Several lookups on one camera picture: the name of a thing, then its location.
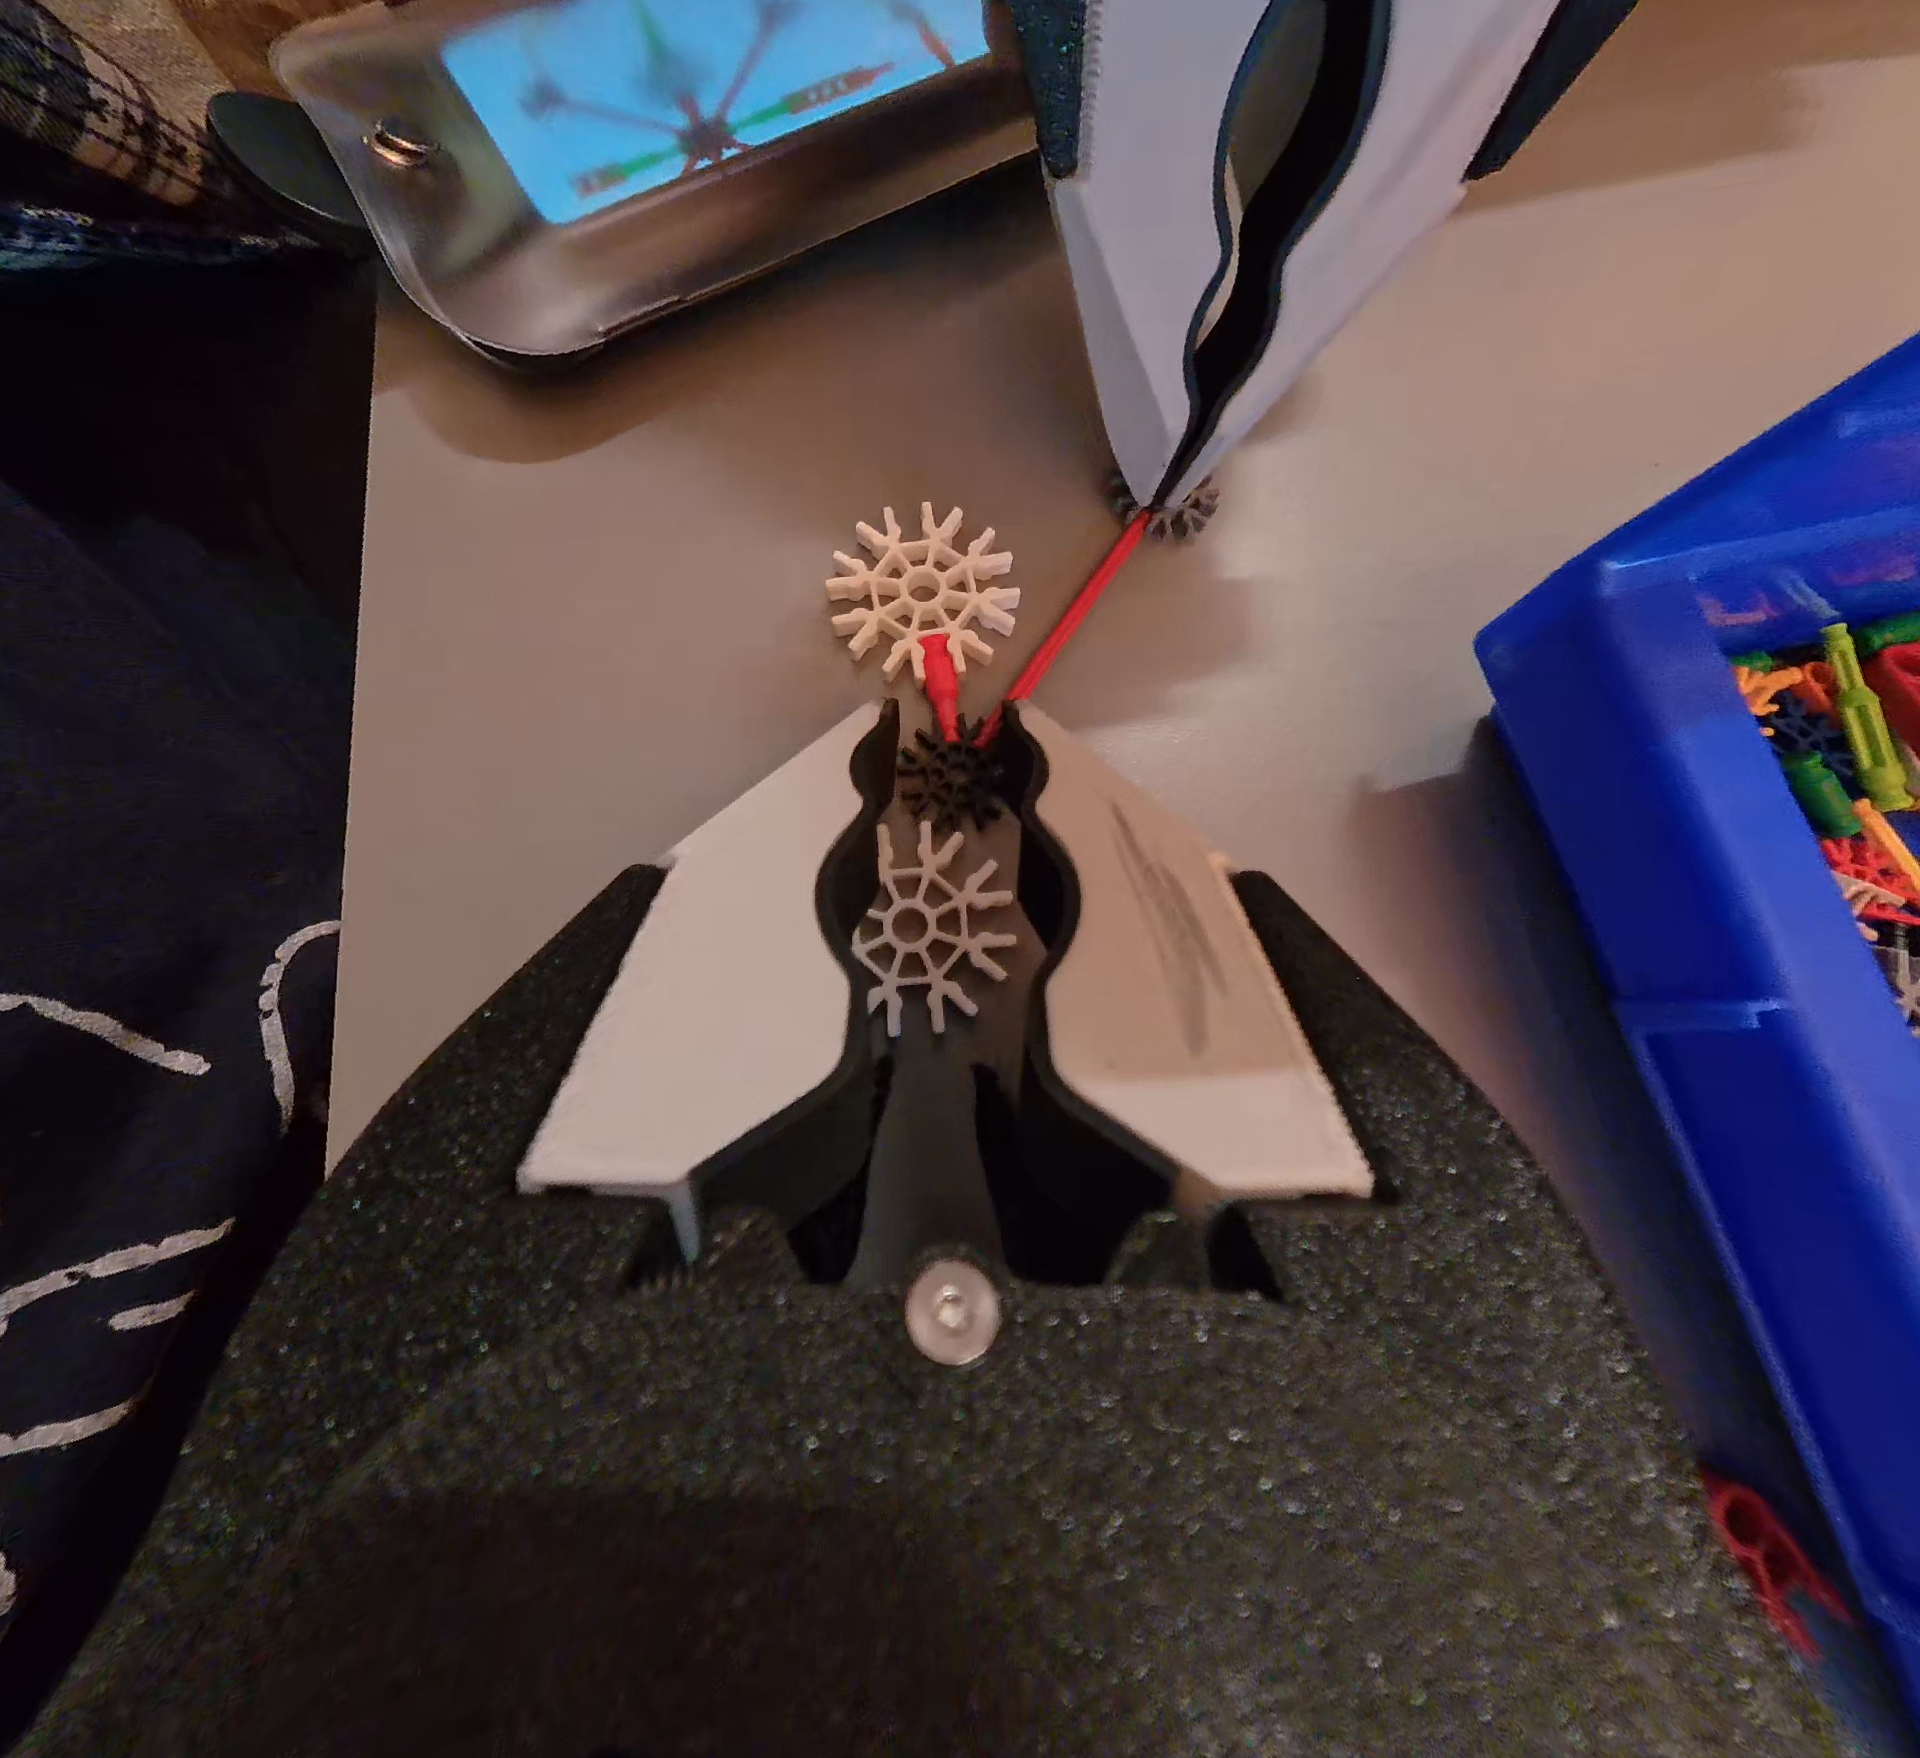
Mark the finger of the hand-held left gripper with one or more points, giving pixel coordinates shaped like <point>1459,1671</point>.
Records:
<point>1140,137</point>
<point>1381,184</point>

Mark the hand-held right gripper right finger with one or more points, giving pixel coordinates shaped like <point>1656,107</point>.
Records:
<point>1201,1039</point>

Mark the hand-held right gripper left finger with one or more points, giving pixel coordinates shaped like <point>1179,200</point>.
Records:
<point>704,1022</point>

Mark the white snowflake connector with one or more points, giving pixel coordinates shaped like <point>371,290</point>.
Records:
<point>944,583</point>
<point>940,928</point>

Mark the black snowflake connector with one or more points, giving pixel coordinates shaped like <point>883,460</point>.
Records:
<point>953,781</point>

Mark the grey snowflake connector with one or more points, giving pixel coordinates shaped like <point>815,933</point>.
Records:
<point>1193,511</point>

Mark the short red rod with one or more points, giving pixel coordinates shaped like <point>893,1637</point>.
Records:
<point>938,677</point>

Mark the long red rod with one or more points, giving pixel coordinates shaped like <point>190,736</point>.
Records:
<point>1079,604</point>

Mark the blue plastic storage bin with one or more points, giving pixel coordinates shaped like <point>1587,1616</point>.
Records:
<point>1650,813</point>

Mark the pile of colourful construction pieces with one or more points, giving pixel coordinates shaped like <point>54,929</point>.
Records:
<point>1847,768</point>

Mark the smartphone with lit screen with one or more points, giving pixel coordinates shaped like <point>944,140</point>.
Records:
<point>721,18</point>

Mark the person's torso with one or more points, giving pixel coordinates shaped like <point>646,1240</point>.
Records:
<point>150,739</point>

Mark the red connector piece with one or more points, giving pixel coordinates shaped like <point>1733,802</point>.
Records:
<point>1770,1549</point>

